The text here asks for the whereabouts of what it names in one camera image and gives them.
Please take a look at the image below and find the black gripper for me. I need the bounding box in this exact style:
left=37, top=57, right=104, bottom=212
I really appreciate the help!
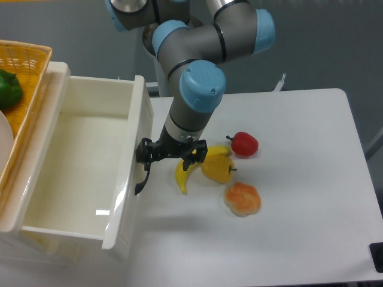
left=135, top=127, right=208, bottom=171

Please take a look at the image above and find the white drawer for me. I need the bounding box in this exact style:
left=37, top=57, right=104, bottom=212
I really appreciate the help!
left=20, top=74, right=155, bottom=261

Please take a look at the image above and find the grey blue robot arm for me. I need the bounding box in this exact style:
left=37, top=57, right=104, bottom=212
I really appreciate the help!
left=106, top=1, right=275, bottom=170

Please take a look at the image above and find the white drawer cabinet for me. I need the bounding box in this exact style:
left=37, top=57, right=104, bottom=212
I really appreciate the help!
left=1, top=62, right=80, bottom=264

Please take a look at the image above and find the yellow banana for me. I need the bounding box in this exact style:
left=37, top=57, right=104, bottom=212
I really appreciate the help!
left=175, top=145, right=231, bottom=195

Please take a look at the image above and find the yellow bell pepper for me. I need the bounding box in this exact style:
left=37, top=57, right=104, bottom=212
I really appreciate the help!
left=200, top=155, right=237, bottom=184

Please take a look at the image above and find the red bell pepper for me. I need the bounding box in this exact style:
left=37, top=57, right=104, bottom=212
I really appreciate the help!
left=226, top=132, right=259, bottom=158

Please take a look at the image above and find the orange bread roll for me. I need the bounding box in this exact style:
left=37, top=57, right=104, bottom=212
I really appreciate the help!
left=224, top=182, right=262, bottom=217

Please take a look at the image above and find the white plate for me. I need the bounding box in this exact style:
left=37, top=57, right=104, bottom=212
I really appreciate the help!
left=0, top=112, right=14, bottom=173

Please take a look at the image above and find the yellow woven basket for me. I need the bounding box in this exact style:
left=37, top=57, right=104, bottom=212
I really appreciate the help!
left=1, top=39, right=53, bottom=193

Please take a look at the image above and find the green bell pepper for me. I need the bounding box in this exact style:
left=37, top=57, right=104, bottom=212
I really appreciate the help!
left=0, top=69, right=23, bottom=109

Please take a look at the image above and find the black corner object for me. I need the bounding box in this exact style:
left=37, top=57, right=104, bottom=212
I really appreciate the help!
left=369, top=242, right=383, bottom=273

